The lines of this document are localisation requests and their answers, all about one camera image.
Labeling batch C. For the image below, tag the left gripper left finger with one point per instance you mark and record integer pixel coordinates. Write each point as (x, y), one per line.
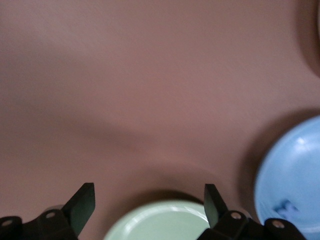
(82, 202)

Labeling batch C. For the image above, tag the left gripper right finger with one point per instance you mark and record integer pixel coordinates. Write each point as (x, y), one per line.
(212, 202)

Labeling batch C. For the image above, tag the blue foam letter X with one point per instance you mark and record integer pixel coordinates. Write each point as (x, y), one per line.
(286, 208)

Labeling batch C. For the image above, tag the green plate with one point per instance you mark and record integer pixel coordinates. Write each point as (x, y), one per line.
(162, 222)

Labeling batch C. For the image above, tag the blue plate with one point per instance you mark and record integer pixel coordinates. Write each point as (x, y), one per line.
(300, 162)

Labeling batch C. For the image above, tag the brown table mat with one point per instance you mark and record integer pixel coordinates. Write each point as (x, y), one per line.
(125, 75)

